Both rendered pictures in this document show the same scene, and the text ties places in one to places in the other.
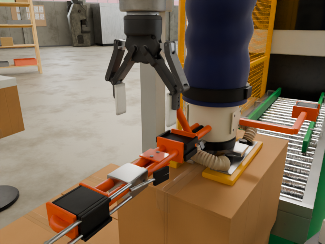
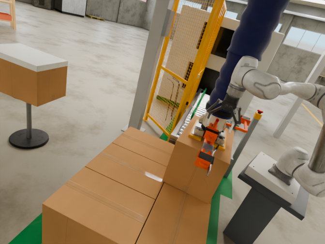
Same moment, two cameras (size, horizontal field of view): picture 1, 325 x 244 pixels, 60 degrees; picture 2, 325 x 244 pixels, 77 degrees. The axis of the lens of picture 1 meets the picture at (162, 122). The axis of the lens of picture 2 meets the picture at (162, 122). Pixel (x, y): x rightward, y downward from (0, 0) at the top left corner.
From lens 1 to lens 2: 87 cm
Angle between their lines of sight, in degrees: 21
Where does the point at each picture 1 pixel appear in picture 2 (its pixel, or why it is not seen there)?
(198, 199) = (215, 156)
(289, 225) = not seen: hidden behind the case
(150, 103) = (143, 89)
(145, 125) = (137, 101)
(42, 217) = (110, 155)
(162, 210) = not seen: hidden behind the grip
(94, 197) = (209, 156)
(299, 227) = not seen: hidden behind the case
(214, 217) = (223, 163)
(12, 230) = (98, 161)
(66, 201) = (202, 157)
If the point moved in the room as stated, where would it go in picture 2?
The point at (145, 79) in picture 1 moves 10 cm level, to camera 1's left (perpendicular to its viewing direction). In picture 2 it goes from (143, 74) to (137, 72)
